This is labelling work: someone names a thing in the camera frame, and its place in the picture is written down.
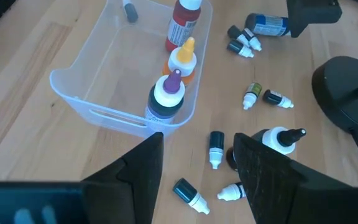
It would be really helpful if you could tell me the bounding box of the large black food coloring bottle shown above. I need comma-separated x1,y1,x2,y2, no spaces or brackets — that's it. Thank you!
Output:
225,126,307,172

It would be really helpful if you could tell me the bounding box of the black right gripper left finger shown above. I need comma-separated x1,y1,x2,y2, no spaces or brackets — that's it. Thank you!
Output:
81,131,165,224

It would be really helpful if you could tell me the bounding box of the small green food coloring bottle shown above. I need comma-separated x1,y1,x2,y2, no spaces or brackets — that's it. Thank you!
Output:
242,82,263,111

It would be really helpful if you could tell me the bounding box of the large blue food coloring bottle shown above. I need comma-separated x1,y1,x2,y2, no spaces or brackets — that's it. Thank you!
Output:
244,12,291,38

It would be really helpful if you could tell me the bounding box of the large red food coloring bottle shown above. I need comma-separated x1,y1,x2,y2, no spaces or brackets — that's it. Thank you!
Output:
165,0,203,53

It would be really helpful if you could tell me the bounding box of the clear plastic bin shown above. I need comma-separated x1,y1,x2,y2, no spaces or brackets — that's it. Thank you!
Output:
48,0,214,139

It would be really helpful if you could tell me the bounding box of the large purple food coloring bottle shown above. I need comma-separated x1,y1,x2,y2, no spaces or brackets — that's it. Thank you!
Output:
144,68,186,125

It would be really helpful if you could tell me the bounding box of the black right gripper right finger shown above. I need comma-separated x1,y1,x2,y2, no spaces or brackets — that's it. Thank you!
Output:
233,133,354,224

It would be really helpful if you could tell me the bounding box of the white globe table lamp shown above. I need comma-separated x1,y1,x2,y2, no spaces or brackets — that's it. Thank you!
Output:
311,55,358,138

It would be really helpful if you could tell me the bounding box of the large orange food coloring bottle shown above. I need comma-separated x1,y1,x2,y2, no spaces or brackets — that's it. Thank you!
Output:
162,36,198,85

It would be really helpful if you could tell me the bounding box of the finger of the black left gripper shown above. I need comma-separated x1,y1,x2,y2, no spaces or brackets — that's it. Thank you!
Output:
286,0,343,39

